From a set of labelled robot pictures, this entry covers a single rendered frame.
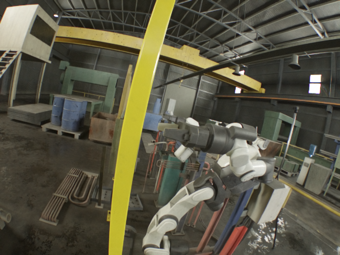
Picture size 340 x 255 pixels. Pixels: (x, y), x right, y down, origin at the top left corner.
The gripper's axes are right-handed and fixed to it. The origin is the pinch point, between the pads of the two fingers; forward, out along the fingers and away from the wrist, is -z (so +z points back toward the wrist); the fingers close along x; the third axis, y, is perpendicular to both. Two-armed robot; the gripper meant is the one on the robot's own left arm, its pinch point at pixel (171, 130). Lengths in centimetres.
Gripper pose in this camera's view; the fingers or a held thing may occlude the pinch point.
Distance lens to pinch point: 44.2
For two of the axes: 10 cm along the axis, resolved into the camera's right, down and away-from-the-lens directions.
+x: 2.4, 1.8, -9.5
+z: 9.4, 1.9, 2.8
